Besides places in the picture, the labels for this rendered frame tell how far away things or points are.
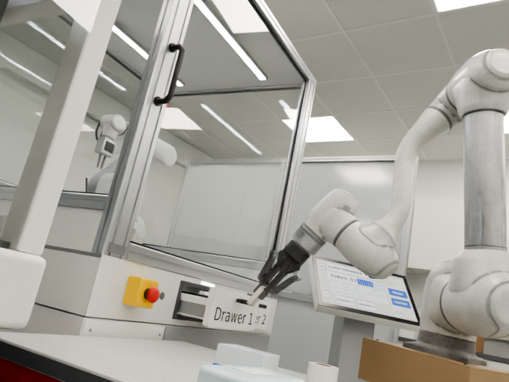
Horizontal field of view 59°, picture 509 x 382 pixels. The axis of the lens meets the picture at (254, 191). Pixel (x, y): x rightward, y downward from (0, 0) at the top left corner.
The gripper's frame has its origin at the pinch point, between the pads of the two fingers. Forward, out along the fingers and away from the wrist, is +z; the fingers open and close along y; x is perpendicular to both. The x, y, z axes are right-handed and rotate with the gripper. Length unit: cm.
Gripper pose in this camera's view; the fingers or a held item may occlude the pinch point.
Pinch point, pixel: (257, 295)
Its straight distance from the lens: 141.4
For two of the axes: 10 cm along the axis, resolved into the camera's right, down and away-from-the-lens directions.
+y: -6.0, -5.9, 5.4
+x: -4.5, -3.1, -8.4
